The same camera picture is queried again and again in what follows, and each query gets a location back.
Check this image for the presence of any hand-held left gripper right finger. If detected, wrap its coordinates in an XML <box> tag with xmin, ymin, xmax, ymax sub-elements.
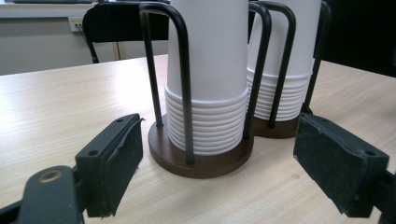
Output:
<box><xmin>292</xmin><ymin>112</ymin><xmax>390</xmax><ymax>218</ymax></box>

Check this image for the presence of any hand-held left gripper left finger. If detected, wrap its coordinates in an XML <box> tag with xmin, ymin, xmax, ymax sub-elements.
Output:
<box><xmin>74</xmin><ymin>113</ymin><xmax>145</xmax><ymax>218</ymax></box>

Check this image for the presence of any black wire cup holder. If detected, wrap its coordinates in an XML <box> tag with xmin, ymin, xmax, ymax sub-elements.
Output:
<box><xmin>138</xmin><ymin>0</ymin><xmax>332</xmax><ymax>180</ymax></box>

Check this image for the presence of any stack of white paper cups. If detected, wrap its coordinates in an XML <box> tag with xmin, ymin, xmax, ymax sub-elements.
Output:
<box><xmin>163</xmin><ymin>0</ymin><xmax>250</xmax><ymax>157</ymax></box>
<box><xmin>247</xmin><ymin>0</ymin><xmax>322</xmax><ymax>122</ymax></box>

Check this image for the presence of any black backdrop panel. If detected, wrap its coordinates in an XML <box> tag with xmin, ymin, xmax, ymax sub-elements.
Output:
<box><xmin>320</xmin><ymin>0</ymin><xmax>396</xmax><ymax>78</ymax></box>

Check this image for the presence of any black chair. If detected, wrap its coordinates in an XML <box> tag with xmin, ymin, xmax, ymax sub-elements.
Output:
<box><xmin>81</xmin><ymin>1</ymin><xmax>171</xmax><ymax>64</ymax></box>

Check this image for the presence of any black cable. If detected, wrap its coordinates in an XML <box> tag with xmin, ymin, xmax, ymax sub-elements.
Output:
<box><xmin>76</xmin><ymin>24</ymin><xmax>91</xmax><ymax>48</ymax></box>

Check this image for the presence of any white wall socket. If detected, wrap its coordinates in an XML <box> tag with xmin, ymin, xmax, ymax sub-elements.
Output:
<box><xmin>67</xmin><ymin>16</ymin><xmax>84</xmax><ymax>34</ymax></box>

